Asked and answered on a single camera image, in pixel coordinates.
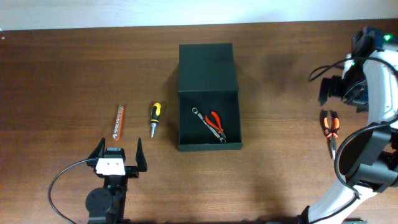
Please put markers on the orange socket bit rail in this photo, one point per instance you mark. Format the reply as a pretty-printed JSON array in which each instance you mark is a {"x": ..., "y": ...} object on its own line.
[{"x": 118, "y": 123}]

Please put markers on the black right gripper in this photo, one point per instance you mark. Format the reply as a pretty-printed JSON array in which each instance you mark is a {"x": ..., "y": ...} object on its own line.
[{"x": 335, "y": 89}]

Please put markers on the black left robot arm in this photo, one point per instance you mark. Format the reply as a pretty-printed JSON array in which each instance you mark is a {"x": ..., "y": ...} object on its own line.
[{"x": 106, "y": 204}]

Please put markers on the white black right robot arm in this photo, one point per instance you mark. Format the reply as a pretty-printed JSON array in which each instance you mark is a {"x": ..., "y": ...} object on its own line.
[{"x": 365, "y": 163}]

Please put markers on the silver double ring wrench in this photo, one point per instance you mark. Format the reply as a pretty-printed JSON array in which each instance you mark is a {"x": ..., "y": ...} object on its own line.
[{"x": 214, "y": 127}]

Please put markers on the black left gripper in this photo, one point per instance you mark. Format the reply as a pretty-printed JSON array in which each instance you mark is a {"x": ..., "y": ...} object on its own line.
[{"x": 133, "y": 172}]

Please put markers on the black open box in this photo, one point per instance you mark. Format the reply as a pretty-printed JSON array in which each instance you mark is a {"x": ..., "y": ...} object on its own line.
[{"x": 207, "y": 80}]

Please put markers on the orange black needle-nose pliers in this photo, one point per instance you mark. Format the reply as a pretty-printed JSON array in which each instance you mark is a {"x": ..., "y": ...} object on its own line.
[{"x": 330, "y": 131}]

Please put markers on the yellow black stubby screwdriver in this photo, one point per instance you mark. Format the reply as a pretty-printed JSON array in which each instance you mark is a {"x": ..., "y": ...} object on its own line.
[{"x": 155, "y": 115}]

